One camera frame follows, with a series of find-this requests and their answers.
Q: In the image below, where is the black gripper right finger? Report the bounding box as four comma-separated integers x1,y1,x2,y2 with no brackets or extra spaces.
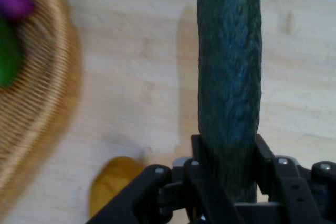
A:
255,133,336,224

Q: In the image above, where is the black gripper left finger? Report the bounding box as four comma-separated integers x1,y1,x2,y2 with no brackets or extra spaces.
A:
86,134,237,224

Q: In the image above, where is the dark green cucumber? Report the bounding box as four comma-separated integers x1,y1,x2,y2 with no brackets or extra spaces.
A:
196,0,263,205

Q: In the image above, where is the green toy vegetable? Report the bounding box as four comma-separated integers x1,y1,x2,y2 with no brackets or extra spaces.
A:
0,16,23,88

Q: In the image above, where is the orange toy potato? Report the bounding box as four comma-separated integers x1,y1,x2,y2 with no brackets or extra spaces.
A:
88,155,148,221

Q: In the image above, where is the wooden cutting board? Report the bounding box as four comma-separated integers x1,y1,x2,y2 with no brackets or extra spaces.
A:
0,0,336,224

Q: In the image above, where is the woven wicker basket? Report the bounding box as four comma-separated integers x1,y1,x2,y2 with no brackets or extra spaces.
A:
0,0,84,214

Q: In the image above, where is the magenta toy vegetable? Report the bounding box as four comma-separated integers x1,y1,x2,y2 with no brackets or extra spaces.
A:
0,0,36,22

